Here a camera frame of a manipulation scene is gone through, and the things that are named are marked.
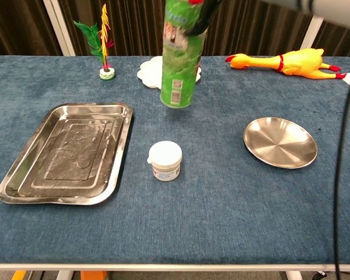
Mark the yellow rubber chicken toy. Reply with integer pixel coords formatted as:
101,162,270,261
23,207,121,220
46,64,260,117
225,48,347,80

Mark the orange box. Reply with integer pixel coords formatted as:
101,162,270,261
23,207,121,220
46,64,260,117
80,271,108,280

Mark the colourful feather shuttlecock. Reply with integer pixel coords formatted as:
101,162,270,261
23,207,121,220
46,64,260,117
73,3,116,82

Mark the white table frame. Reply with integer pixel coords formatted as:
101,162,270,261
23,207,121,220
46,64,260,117
0,263,350,280

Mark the small white jar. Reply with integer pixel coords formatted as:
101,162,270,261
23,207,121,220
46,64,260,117
147,141,183,183

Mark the blue tablecloth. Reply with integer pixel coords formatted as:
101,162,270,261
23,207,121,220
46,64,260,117
0,55,350,265

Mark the green chip can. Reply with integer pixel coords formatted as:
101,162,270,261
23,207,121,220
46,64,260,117
159,0,207,109

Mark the round stainless steel plate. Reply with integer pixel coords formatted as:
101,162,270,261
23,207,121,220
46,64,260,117
243,117,319,169

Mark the white flower-shaped plate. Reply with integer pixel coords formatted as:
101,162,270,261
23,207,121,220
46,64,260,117
136,55,202,89

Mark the white partition post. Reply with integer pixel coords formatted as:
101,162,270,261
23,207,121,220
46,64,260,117
42,0,76,57
300,14,324,50

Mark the rectangular stainless steel tray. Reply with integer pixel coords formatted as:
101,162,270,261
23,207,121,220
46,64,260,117
0,102,134,205

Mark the dark pleated curtain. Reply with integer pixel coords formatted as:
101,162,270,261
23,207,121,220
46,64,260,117
58,0,167,57
202,0,316,57
311,19,350,58
0,0,62,59

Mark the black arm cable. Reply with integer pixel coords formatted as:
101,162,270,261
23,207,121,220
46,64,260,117
333,57,350,280

